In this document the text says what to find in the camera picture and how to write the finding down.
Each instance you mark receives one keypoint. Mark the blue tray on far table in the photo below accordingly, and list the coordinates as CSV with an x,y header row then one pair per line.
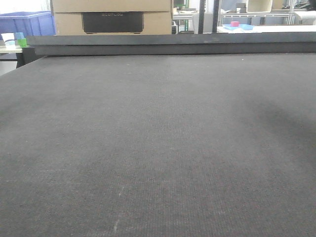
x,y
240,26

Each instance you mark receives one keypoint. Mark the blue plastic crate background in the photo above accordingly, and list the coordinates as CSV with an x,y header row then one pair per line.
x,y
39,23

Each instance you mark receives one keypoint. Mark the white paper cup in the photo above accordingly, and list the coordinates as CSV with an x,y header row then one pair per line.
x,y
9,40

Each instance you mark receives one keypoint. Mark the large cardboard box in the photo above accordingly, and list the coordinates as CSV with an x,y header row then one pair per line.
x,y
112,17

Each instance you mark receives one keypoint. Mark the green plastic cup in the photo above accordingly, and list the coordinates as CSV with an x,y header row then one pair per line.
x,y
22,42

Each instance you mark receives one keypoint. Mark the pink cube block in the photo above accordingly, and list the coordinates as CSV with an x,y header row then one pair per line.
x,y
234,23

